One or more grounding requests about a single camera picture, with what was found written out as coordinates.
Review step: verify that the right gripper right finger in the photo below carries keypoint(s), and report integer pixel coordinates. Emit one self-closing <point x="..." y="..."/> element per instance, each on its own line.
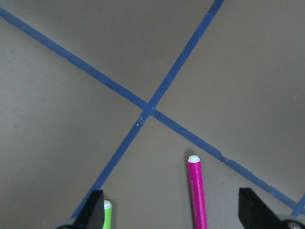
<point x="253" y="213"/>

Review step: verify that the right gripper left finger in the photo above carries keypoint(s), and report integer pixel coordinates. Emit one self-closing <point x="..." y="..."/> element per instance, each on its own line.
<point x="91" y="216"/>

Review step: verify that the pink pen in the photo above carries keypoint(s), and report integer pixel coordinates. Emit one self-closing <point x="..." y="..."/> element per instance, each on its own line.
<point x="197" y="192"/>

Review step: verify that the green pen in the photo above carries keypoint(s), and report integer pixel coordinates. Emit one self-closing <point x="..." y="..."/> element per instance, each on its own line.
<point x="107" y="215"/>

